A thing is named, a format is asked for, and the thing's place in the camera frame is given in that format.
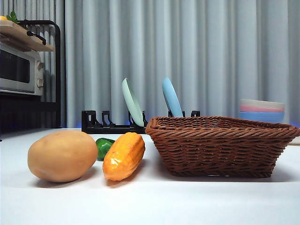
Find pale green plate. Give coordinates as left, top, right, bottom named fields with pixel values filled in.
left=121, top=77, right=145, bottom=128

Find beige bowl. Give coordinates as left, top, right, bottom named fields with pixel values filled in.
left=239, top=98, right=286, bottom=112

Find green cucumber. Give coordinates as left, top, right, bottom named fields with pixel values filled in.
left=95, top=137, right=116, bottom=162

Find silver toaster oven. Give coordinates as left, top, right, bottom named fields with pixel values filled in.
left=0, top=43, right=45, bottom=96

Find tan potato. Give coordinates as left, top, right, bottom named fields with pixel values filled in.
left=27, top=130, right=98, bottom=183

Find light blue plate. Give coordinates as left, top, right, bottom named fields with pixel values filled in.
left=162, top=76, right=184, bottom=118

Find green leaves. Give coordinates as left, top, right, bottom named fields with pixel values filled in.
left=6, top=10, right=19, bottom=24

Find pink bowl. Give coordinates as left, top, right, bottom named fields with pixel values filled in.
left=239, top=104, right=286, bottom=113

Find orange corn cob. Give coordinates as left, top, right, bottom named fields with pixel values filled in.
left=102, top=132, right=146, bottom=182

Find brown wicker basket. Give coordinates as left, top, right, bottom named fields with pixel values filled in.
left=145, top=116, right=300, bottom=178

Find grey pleated curtain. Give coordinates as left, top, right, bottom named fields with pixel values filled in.
left=0, top=0, right=300, bottom=129

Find black dish rack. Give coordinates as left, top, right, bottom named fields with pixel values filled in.
left=81, top=110, right=202, bottom=135

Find wooden board with black handle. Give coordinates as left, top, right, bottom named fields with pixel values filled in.
left=0, top=20, right=56, bottom=52

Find black metal shelf rack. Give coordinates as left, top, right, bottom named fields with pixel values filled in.
left=0, top=20, right=62, bottom=142

